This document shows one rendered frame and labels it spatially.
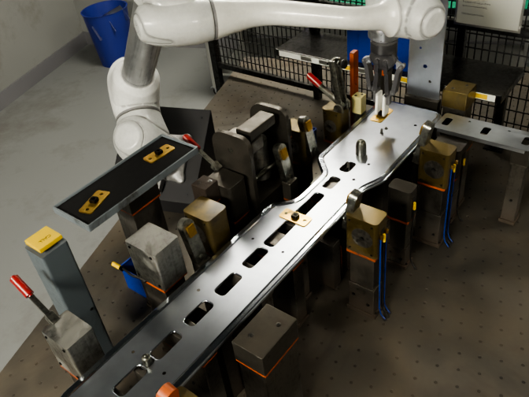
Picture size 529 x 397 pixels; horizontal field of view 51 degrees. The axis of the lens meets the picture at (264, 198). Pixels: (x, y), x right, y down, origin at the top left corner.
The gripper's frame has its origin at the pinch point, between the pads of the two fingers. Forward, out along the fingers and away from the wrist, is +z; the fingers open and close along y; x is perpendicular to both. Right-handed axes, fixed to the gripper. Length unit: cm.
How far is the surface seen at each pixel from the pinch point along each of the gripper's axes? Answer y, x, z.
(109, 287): -53, -76, 41
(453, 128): 17.7, 12.5, 10.3
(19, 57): -364, 74, 86
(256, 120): -18.3, -36.5, -8.1
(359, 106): -11.2, 6.1, 7.1
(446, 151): 23.5, -6.7, 5.9
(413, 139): 10.3, 1.1, 10.4
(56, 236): -31, -94, -5
